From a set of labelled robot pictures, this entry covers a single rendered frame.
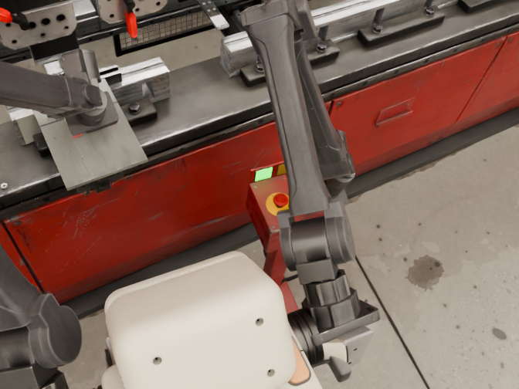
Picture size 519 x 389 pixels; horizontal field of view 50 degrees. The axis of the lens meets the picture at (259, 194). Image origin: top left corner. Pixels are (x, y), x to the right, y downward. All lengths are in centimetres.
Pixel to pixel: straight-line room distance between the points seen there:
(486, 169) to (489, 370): 95
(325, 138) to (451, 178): 160
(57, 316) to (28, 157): 71
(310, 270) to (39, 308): 38
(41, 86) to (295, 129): 40
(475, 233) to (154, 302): 201
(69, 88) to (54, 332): 42
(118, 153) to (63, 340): 56
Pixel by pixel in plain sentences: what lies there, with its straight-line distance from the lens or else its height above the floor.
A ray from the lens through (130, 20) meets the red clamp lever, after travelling 123.
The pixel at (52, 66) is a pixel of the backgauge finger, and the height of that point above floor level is 100.
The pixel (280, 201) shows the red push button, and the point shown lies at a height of 81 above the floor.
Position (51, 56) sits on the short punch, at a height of 109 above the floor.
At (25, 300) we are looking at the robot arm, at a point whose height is 131.
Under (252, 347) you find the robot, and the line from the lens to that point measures 68.
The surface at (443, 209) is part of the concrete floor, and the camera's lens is 256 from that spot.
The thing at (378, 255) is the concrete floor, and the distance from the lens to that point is 234.
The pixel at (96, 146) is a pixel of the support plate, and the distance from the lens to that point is 127.
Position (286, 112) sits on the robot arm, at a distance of 85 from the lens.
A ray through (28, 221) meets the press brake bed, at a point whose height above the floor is 73.
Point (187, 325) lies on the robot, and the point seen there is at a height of 139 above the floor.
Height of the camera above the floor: 200
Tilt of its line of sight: 57 degrees down
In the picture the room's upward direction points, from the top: 10 degrees clockwise
